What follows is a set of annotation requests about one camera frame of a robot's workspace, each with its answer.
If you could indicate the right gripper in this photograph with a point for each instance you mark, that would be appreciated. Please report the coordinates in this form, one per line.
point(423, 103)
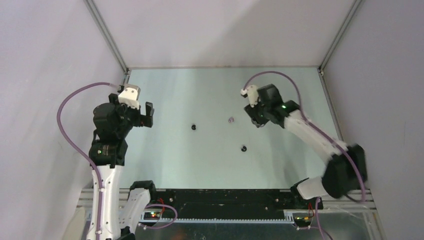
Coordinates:
point(252, 112)

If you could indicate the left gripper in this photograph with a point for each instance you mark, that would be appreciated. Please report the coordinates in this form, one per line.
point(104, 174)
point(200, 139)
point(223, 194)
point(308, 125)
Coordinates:
point(141, 120)

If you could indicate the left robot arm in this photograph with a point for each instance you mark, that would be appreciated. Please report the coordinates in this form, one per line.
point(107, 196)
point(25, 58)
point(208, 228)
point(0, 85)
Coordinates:
point(113, 121)

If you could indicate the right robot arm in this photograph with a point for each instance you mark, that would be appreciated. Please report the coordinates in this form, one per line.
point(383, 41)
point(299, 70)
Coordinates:
point(345, 164)

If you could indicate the left controller board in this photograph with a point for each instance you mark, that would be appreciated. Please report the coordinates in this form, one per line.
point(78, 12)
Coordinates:
point(150, 216)

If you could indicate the controller board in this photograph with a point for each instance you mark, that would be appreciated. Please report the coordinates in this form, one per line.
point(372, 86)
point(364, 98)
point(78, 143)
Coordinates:
point(150, 216)
point(303, 219)

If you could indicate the right controller board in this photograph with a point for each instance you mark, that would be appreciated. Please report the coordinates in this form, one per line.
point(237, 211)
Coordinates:
point(303, 219)

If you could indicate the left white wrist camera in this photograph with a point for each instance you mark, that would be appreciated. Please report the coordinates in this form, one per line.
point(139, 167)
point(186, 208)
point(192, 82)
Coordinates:
point(130, 96)

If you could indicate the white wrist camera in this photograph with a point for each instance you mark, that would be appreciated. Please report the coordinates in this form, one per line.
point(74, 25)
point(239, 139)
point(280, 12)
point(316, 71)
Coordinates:
point(251, 93)
point(130, 96)

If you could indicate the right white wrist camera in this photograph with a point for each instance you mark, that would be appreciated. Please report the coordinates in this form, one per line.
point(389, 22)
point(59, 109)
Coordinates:
point(251, 93)

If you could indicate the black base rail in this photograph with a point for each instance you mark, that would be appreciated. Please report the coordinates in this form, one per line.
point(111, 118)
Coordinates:
point(229, 204)

